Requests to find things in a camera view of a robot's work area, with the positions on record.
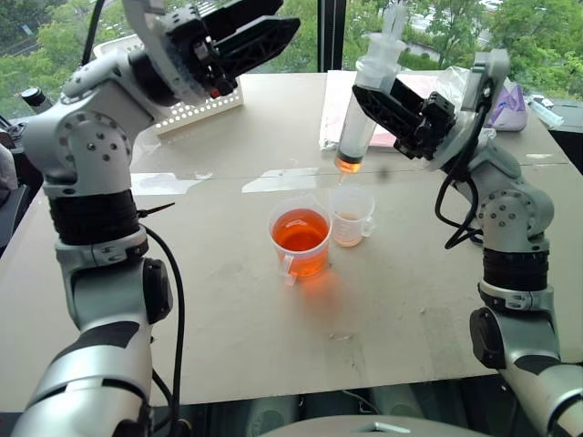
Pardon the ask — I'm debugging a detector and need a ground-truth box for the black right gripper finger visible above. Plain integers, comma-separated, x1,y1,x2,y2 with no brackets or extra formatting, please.
352,84,427,147
393,76,432,112

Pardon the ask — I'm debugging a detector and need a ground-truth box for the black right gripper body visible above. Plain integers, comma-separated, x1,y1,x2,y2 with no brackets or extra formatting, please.
392,90,457,161

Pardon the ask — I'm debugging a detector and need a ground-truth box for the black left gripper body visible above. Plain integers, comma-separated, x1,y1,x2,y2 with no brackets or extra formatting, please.
164,9,240,99

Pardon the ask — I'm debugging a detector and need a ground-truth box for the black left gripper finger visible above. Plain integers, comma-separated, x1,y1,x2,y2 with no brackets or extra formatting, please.
211,15,302,76
199,0,284,36

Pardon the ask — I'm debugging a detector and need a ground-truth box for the large clear plastic syringe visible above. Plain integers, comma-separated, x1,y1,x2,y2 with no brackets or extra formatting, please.
333,4,407,184

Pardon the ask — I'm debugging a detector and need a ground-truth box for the small clear measuring cup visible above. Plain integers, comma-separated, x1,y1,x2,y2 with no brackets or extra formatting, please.
328,185,378,249

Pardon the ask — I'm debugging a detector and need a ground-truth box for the small wrapped syringe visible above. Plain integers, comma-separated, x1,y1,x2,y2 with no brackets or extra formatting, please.
527,96,566,129

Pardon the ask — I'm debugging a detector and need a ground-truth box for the large cup with red liquid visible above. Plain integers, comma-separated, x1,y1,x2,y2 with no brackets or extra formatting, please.
268,192,334,289

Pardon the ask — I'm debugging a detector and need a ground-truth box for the clear plastic bag with paper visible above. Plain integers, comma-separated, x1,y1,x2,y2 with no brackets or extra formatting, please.
317,66,475,154

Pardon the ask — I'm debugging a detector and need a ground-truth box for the white perforated plastic tray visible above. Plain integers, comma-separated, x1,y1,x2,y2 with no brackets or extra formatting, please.
93,40,245,140

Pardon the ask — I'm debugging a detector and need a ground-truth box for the purple plastic packet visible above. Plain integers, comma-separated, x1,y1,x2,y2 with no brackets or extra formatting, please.
483,83,530,133

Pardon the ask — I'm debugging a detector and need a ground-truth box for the black side table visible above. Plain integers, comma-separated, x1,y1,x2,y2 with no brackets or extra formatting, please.
545,102,583,179

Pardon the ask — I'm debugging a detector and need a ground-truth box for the black round eyepiece device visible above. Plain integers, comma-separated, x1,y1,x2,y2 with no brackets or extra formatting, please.
19,86,55,116

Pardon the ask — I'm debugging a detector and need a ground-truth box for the grey robot torso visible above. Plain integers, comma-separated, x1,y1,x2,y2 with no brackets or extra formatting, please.
258,413,485,437

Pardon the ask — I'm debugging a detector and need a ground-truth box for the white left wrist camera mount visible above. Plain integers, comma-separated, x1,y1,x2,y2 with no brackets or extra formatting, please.
121,0,207,105

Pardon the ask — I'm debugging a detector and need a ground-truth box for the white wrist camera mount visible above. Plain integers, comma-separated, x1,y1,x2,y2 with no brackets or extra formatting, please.
121,0,207,105
426,48,512,173

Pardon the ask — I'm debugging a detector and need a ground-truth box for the black window frame post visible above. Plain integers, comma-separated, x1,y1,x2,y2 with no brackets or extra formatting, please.
315,0,347,74

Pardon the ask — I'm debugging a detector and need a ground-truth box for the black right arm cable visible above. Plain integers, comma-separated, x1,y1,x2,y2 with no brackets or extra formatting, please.
434,93,486,250

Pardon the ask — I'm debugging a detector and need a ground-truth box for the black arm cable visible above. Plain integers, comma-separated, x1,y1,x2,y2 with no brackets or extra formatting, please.
434,93,486,250
136,222,187,437

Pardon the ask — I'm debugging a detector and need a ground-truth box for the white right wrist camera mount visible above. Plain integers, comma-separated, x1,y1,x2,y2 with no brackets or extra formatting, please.
426,48,512,173

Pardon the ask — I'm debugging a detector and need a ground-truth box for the black cable tie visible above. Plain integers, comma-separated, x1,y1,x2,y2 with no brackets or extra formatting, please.
135,202,177,222

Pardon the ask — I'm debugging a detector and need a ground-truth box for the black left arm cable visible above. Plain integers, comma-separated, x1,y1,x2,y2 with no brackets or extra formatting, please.
136,222,187,437

